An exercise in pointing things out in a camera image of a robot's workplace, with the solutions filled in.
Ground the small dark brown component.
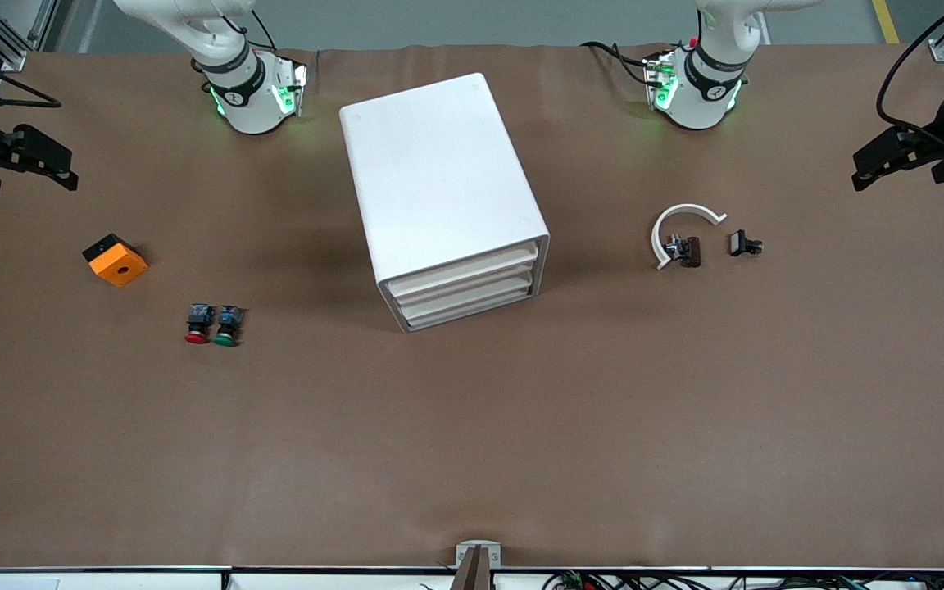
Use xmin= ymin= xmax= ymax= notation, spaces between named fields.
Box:
xmin=663 ymin=234 xmax=702 ymax=269

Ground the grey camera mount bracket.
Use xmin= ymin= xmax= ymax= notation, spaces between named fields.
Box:
xmin=455 ymin=541 xmax=502 ymax=569

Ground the brown table cloth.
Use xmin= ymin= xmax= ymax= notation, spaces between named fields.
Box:
xmin=0 ymin=43 xmax=944 ymax=570

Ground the brown camera pole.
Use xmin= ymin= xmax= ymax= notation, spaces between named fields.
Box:
xmin=449 ymin=547 xmax=493 ymax=590

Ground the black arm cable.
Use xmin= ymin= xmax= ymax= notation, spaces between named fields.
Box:
xmin=0 ymin=48 xmax=62 ymax=109
xmin=876 ymin=0 xmax=944 ymax=154

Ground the black base cable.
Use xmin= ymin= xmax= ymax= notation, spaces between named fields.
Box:
xmin=580 ymin=41 xmax=657 ymax=88

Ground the white curved plastic ring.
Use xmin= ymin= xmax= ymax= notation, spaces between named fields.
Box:
xmin=651 ymin=203 xmax=728 ymax=271

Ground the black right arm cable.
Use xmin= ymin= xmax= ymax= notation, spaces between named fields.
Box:
xmin=0 ymin=48 xmax=62 ymax=109

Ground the tangled cable bundle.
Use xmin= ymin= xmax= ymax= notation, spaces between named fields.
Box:
xmin=542 ymin=570 xmax=944 ymax=590

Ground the red push button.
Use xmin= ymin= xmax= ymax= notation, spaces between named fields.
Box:
xmin=184 ymin=303 xmax=213 ymax=345

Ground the white table edge rail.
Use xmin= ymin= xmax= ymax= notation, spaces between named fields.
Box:
xmin=0 ymin=565 xmax=944 ymax=590

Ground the yellow floor tape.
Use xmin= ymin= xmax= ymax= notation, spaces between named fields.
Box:
xmin=872 ymin=0 xmax=901 ymax=44

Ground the green push button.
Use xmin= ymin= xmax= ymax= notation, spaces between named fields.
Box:
xmin=211 ymin=303 xmax=245 ymax=347

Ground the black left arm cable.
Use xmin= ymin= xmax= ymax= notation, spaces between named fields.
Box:
xmin=876 ymin=0 xmax=944 ymax=154

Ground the orange box with hole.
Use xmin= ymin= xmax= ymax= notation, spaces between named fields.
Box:
xmin=82 ymin=234 xmax=149 ymax=288

